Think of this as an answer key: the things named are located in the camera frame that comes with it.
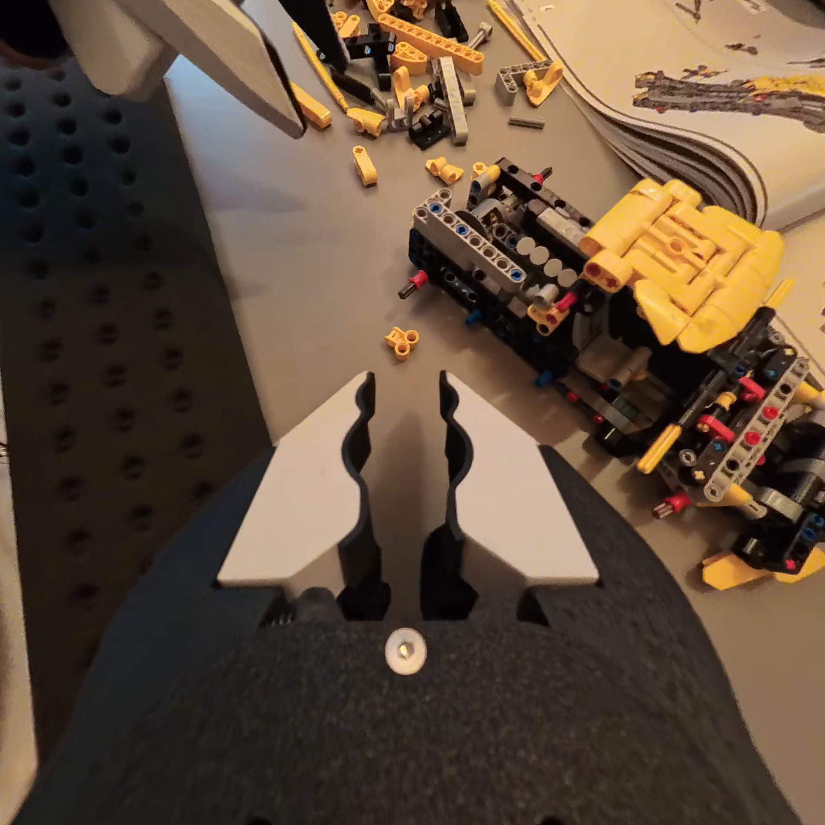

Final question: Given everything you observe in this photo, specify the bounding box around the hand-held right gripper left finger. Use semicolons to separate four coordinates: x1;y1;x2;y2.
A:
216;370;392;617

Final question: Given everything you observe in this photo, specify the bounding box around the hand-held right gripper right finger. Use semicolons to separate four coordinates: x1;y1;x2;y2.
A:
421;370;602;617

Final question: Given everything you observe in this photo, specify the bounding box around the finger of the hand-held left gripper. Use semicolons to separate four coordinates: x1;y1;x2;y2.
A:
277;0;352;73
48;0;307;139

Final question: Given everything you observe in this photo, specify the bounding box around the yellow black brick car model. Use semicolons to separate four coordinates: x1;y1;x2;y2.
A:
398;158;825;590

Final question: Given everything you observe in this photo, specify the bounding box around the grey desk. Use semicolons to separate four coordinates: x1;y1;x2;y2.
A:
161;0;825;825

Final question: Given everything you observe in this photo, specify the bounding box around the yellow flat beam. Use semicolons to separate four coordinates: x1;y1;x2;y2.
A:
289;80;333;130

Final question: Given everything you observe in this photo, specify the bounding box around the pile of yellow grey beams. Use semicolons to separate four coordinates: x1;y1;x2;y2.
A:
290;0;494;152

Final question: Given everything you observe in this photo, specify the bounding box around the grey angled beam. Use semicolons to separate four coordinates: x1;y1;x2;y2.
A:
495;60;552;107

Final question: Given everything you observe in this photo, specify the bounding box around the long yellow rod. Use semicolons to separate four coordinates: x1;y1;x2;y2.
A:
486;0;549;62

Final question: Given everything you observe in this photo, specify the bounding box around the yellow curved panel piece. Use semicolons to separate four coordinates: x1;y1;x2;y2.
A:
523;63;565;107

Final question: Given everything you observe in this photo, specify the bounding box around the black perforated chair armrest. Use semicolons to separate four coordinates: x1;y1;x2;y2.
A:
0;39;278;768

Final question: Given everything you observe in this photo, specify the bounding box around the open instruction booklet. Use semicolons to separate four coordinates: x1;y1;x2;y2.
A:
509;0;825;233

